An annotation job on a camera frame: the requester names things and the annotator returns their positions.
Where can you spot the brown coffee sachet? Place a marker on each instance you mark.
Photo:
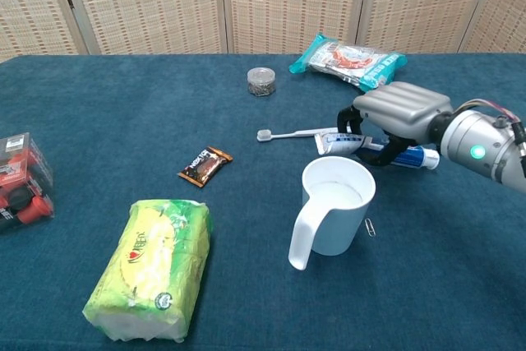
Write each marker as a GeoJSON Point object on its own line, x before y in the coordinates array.
{"type": "Point", "coordinates": [205, 167]}

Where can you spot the white toothbrush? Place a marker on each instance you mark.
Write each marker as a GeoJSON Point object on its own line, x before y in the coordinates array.
{"type": "Point", "coordinates": [287, 135]}

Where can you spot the blue white toothpaste tube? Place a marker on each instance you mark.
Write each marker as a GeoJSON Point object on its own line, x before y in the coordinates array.
{"type": "Point", "coordinates": [341, 143]}

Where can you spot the clear jar of pins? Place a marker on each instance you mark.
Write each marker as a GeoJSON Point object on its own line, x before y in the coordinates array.
{"type": "Point", "coordinates": [261, 84]}

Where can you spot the metal paper clip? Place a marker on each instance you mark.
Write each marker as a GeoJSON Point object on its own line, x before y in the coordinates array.
{"type": "Point", "coordinates": [370, 228]}

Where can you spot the woven folding screen panel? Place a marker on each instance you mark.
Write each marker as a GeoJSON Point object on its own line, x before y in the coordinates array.
{"type": "Point", "coordinates": [29, 6]}
{"type": "Point", "coordinates": [505, 10]}
{"type": "Point", "coordinates": [292, 1]}
{"type": "Point", "coordinates": [423, 1]}
{"type": "Point", "coordinates": [144, 1]}

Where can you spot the teal snack package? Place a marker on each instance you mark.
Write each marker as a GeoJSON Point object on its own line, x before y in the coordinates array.
{"type": "Point", "coordinates": [349, 63]}

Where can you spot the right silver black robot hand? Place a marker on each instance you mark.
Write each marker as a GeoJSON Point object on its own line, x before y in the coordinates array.
{"type": "Point", "coordinates": [402, 108]}

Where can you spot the clear box red black items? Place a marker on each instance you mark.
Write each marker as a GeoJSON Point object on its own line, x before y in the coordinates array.
{"type": "Point", "coordinates": [22, 186]}

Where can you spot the green tissue pack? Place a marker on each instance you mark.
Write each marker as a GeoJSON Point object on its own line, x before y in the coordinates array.
{"type": "Point", "coordinates": [152, 269]}

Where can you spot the blue table cloth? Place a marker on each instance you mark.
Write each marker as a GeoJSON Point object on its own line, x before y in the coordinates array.
{"type": "Point", "coordinates": [123, 121]}

